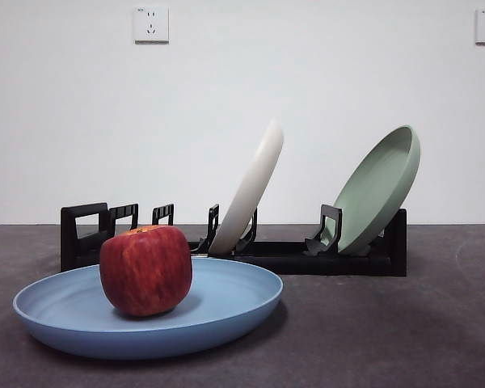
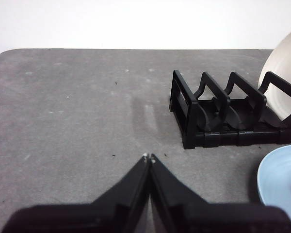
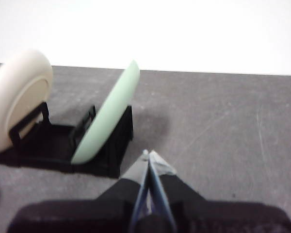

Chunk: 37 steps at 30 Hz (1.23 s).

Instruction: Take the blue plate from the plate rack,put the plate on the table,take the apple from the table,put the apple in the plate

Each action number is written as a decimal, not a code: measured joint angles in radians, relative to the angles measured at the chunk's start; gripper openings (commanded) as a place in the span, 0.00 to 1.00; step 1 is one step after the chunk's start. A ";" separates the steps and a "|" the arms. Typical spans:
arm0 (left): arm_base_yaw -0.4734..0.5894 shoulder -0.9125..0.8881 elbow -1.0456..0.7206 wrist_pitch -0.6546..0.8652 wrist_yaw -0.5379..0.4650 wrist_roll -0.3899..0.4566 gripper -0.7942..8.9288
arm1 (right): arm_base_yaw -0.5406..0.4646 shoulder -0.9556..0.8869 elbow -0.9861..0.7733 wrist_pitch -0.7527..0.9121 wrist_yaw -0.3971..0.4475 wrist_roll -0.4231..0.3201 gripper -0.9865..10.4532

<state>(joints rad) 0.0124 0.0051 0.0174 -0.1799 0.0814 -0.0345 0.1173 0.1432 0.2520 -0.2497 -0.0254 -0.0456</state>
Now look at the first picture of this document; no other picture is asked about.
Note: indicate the green plate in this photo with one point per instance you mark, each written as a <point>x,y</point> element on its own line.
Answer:
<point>376,186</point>

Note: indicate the white plate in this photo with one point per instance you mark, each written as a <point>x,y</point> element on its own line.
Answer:
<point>250,190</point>

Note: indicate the red apple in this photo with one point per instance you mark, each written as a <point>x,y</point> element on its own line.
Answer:
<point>145,275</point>

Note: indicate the blue plate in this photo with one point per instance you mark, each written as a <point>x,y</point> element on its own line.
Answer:
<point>210,299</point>

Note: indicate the black plate rack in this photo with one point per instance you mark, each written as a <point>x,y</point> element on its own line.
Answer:
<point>327,266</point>

